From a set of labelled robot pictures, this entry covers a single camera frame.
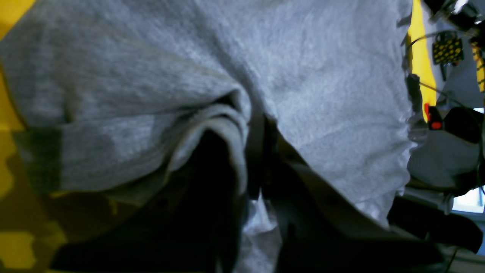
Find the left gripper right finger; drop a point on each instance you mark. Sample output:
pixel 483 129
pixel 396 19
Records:
pixel 322 232

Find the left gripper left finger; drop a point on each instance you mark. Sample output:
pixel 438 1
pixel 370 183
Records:
pixel 193 224

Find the grey t-shirt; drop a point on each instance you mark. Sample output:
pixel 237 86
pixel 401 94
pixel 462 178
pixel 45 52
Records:
pixel 116 95

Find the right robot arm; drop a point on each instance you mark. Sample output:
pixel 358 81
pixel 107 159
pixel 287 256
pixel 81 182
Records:
pixel 425 221

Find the yellow table cloth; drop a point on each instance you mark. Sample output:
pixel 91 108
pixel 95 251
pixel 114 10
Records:
pixel 32 226

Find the red black clamp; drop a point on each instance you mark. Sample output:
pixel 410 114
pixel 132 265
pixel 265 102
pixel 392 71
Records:
pixel 433 118

